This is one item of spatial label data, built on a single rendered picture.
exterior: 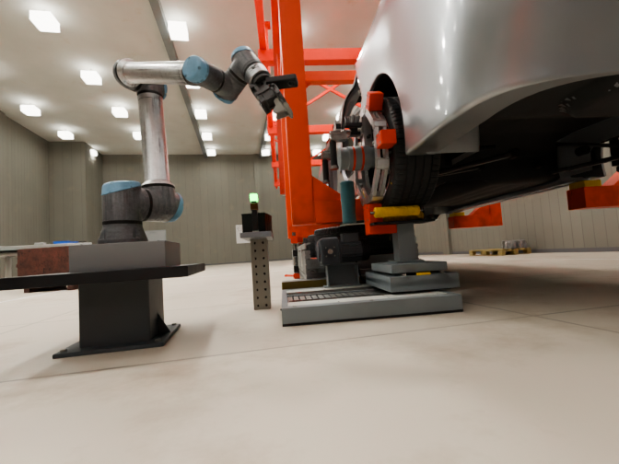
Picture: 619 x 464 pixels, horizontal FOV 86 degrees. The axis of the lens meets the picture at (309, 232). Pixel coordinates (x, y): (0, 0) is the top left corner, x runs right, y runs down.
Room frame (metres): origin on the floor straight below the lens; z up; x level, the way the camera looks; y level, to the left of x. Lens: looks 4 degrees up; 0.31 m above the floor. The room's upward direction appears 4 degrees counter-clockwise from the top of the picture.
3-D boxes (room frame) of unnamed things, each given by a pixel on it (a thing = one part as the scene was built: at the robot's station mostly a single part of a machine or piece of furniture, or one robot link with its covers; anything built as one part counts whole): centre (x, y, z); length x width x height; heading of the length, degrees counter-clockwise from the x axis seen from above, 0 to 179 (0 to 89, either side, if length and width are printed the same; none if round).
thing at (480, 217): (4.52, -2.19, 0.69); 0.52 x 0.17 x 0.35; 95
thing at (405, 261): (1.93, -0.54, 0.32); 0.40 x 0.30 x 0.28; 5
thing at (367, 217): (1.92, -0.41, 0.48); 0.16 x 0.12 x 0.17; 95
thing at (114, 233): (1.42, 0.80, 0.45); 0.19 x 0.19 x 0.10
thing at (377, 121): (1.92, -0.37, 0.85); 0.54 x 0.07 x 0.54; 5
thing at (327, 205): (2.43, -0.30, 0.69); 0.52 x 0.17 x 0.35; 95
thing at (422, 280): (1.93, -0.54, 0.13); 0.50 x 0.36 x 0.10; 5
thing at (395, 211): (1.81, -0.48, 0.51); 0.29 x 0.06 x 0.06; 95
